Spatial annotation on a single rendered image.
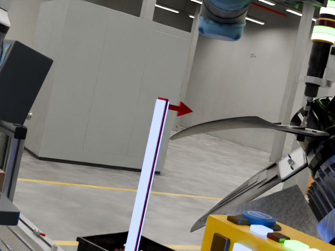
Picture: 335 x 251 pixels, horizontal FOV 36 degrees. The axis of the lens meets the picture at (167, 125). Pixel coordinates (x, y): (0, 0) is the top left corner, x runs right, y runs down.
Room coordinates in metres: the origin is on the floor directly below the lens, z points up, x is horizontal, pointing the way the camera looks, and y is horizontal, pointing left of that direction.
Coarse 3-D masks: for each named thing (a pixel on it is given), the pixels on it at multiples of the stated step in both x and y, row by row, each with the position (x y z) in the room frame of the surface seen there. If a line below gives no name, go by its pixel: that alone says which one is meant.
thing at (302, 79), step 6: (330, 54) 0.99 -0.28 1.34; (330, 60) 0.98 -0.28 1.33; (330, 66) 0.98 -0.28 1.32; (330, 72) 0.98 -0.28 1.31; (300, 78) 0.99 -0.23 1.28; (306, 78) 0.98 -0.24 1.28; (312, 78) 0.97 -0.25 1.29; (318, 78) 0.97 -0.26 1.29; (330, 78) 0.98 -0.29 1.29; (318, 84) 0.97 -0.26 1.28; (324, 84) 0.97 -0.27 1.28; (330, 84) 0.98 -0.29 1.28
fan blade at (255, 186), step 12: (264, 168) 1.16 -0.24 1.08; (276, 168) 1.10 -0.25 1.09; (252, 180) 1.14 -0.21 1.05; (264, 180) 1.09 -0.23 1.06; (276, 180) 1.06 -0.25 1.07; (240, 192) 1.12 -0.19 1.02; (252, 192) 1.08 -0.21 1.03; (264, 192) 1.05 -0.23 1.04; (216, 204) 1.19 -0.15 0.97; (228, 204) 1.11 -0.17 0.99; (240, 204) 1.06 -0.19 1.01; (204, 216) 1.14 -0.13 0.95; (192, 228) 1.10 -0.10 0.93
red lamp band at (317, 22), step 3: (315, 21) 1.01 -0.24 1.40; (318, 21) 0.99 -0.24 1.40; (321, 21) 0.99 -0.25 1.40; (324, 21) 0.99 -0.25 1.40; (327, 21) 0.98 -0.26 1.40; (330, 21) 0.98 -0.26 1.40; (333, 21) 0.98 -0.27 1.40; (315, 24) 1.00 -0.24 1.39; (318, 24) 0.99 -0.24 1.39; (321, 24) 0.99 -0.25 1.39; (324, 24) 0.98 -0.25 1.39; (327, 24) 0.98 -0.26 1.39; (330, 24) 0.98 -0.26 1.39; (333, 24) 0.98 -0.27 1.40; (333, 27) 0.98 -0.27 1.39
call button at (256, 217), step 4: (244, 212) 0.59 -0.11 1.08; (248, 212) 0.59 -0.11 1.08; (252, 212) 0.59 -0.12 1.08; (256, 212) 0.60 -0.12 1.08; (260, 212) 0.60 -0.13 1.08; (244, 216) 0.58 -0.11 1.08; (248, 216) 0.57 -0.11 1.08; (252, 216) 0.57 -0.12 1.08; (256, 216) 0.57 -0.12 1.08; (260, 216) 0.58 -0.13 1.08; (264, 216) 0.58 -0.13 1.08; (268, 216) 0.59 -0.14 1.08; (248, 220) 0.57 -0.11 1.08; (252, 220) 0.57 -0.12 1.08; (256, 220) 0.57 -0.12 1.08; (260, 220) 0.57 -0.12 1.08; (264, 220) 0.57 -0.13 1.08; (268, 220) 0.57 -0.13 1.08; (272, 220) 0.57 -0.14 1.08; (256, 224) 0.57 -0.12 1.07; (260, 224) 0.57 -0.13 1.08; (264, 224) 0.57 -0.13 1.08; (268, 224) 0.57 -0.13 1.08; (272, 224) 0.57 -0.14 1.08
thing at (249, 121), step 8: (216, 120) 0.82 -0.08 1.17; (224, 120) 0.81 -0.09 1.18; (232, 120) 0.81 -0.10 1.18; (240, 120) 0.80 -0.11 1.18; (248, 120) 0.80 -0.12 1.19; (256, 120) 0.80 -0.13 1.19; (264, 120) 0.80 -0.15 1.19; (192, 128) 0.88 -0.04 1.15; (200, 128) 0.89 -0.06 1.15; (208, 128) 0.90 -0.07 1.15; (216, 128) 0.92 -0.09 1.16; (224, 128) 0.94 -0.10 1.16; (232, 128) 0.96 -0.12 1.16; (272, 128) 0.89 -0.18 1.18; (280, 128) 0.86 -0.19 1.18; (288, 128) 0.87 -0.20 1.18; (296, 128) 0.94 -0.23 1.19; (304, 128) 0.96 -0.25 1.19; (176, 136) 0.94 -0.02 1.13; (184, 136) 0.97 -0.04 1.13
